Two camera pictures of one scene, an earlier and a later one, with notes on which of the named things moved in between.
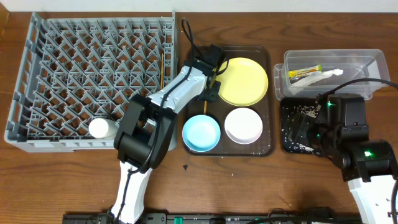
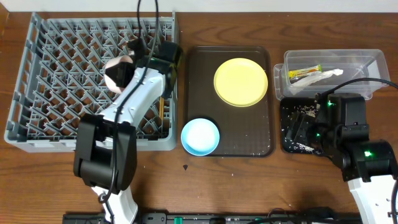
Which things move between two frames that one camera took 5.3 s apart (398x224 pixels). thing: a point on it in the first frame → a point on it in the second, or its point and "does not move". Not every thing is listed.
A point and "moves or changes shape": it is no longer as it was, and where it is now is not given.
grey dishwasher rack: [74, 70] does not move
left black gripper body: [212, 94] → [171, 91]
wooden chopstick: [205, 107] moves or changes shape
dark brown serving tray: [220, 109] does not move
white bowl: [243, 126] → [121, 58]
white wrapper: [318, 77] does not move
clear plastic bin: [310, 73] does not move
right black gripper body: [308, 133] does not move
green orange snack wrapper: [305, 71] does not move
